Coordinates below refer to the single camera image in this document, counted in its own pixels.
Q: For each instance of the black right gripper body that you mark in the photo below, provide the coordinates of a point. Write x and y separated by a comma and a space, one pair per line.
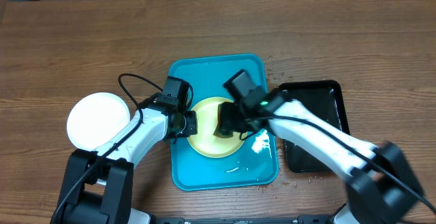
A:
238, 122

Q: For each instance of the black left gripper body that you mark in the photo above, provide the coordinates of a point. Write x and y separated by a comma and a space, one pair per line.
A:
189, 128

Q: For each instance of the yellow-green plate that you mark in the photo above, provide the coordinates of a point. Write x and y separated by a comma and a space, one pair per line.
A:
205, 142

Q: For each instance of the white plate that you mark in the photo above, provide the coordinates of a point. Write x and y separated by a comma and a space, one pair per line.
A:
96, 119

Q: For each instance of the green yellow sponge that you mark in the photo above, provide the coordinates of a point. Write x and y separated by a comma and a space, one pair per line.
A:
224, 128

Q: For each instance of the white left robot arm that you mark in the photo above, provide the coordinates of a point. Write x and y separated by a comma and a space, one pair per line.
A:
110, 142

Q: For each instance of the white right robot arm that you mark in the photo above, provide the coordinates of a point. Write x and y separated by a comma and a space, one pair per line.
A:
380, 184

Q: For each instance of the teal plastic tray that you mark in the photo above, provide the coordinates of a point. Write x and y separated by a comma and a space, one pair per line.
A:
255, 162

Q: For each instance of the black water tray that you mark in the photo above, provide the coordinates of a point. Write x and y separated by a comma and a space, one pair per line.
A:
324, 99

